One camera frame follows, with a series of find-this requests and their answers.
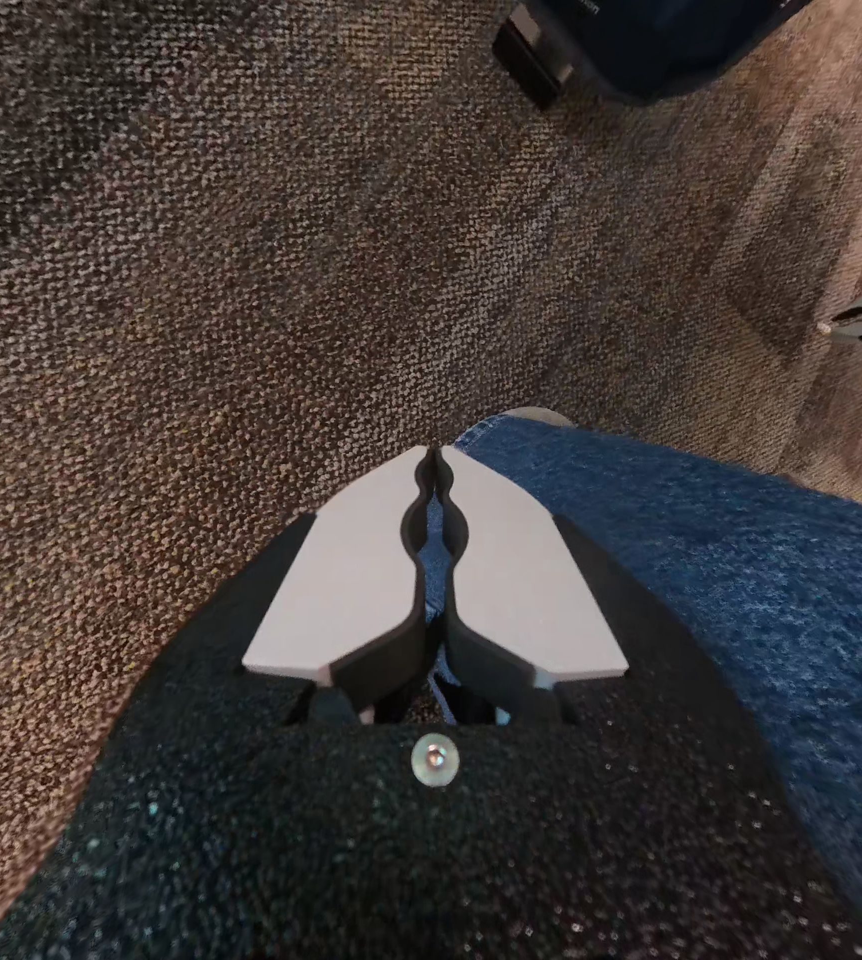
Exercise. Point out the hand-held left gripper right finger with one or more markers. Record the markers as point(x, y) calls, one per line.
point(543, 592)

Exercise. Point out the dark blue bag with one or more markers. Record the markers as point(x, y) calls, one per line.
point(663, 45)

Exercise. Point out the grey shoe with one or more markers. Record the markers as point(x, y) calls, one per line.
point(536, 417)

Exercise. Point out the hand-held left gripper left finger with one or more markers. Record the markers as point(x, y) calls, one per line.
point(333, 585)

